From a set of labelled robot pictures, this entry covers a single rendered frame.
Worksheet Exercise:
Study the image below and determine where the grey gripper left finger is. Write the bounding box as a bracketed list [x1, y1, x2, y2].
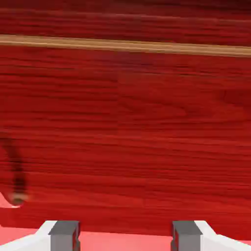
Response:
[0, 220, 81, 251]

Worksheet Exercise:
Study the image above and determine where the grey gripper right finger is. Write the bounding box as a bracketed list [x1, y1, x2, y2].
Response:
[170, 220, 251, 251]

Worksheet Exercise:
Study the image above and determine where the red wooden cabinet door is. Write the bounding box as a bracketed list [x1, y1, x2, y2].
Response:
[0, 44, 251, 241]
[0, 0, 251, 47]

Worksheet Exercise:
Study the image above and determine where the red wooden cabinet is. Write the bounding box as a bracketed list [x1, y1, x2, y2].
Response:
[0, 0, 251, 241]

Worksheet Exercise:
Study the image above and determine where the dark curved cabinet handle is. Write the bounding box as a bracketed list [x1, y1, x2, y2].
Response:
[0, 135, 30, 209]

